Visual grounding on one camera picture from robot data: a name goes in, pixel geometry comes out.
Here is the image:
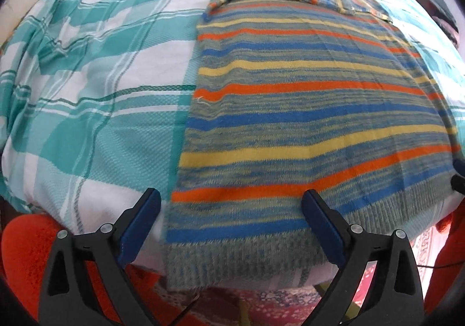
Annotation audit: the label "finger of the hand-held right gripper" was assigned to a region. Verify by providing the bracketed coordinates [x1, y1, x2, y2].
[450, 158, 465, 198]

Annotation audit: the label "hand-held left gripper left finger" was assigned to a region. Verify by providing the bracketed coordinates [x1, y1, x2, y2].
[38, 188, 162, 326]

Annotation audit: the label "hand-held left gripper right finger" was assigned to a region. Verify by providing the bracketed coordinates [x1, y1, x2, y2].
[298, 189, 425, 326]

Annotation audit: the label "striped knit sweater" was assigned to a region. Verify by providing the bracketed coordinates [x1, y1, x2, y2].
[162, 0, 464, 292]

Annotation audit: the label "pile of clothes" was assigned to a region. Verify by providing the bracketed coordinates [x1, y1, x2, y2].
[414, 0, 461, 48]

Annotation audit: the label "person's orange trousers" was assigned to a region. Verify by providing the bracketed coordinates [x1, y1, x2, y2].
[0, 210, 465, 326]

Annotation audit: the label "teal plaid bed cover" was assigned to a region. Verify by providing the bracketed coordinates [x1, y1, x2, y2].
[0, 0, 465, 286]

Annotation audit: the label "black cable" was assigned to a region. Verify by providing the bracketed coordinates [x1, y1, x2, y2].
[171, 296, 201, 326]

